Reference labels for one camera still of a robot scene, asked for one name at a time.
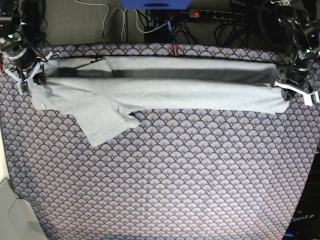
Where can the beige plastic bin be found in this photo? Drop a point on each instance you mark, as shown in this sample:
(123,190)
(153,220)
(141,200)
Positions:
(17,218)

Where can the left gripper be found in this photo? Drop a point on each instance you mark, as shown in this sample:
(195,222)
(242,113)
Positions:
(295,71)

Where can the red black clamp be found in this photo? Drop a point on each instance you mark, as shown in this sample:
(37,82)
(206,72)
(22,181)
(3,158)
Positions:
(174,50)

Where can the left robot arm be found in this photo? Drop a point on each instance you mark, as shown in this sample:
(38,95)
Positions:
(297,31)

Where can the light grey T-shirt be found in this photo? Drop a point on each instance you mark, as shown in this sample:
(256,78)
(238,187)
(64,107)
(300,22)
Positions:
(103,95)

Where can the black power strip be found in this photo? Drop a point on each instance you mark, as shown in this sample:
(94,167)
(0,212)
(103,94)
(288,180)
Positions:
(216,15)

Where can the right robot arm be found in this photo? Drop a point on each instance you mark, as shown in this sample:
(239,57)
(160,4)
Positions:
(25,17)

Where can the blue box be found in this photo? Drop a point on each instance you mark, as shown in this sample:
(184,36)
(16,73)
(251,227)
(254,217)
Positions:
(156,4)

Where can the fan-patterned table cloth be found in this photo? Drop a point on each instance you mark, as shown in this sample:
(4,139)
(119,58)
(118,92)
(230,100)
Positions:
(183,174)

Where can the black OpenArm base plate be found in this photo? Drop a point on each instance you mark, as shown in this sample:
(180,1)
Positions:
(305,223)

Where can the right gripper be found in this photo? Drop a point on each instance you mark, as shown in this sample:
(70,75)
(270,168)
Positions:
(19,52)

